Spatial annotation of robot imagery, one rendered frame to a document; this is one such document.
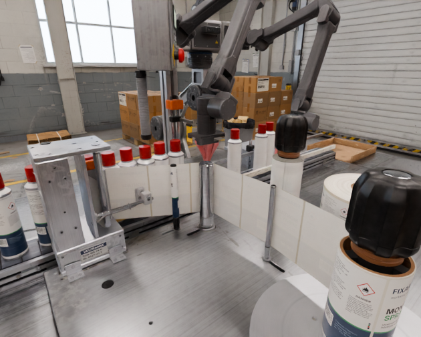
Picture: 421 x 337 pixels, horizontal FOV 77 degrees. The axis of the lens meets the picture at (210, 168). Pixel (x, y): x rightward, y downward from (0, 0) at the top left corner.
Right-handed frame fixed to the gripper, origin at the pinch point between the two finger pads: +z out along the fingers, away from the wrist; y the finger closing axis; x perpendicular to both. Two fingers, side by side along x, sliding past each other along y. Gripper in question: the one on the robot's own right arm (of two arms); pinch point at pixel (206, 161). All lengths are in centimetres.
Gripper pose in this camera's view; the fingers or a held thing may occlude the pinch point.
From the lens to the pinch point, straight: 83.5
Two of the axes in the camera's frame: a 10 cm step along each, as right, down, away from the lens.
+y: 7.9, -2.1, 5.7
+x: -6.1, -2.8, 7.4
